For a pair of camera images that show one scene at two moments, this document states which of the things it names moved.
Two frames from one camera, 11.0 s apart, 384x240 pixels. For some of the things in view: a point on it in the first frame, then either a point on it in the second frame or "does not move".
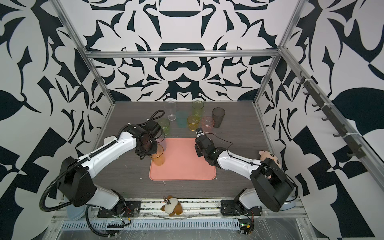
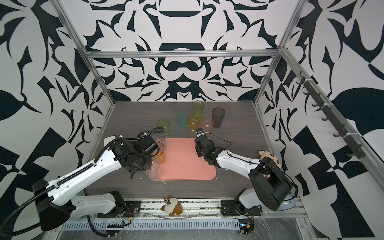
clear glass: (170, 105) -> (154, 173)
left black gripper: (140, 151) -> (146, 166)
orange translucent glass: (159, 158) does not move
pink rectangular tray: (181, 162) does not move
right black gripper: (198, 149) does not move
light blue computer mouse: (288, 205) does not move
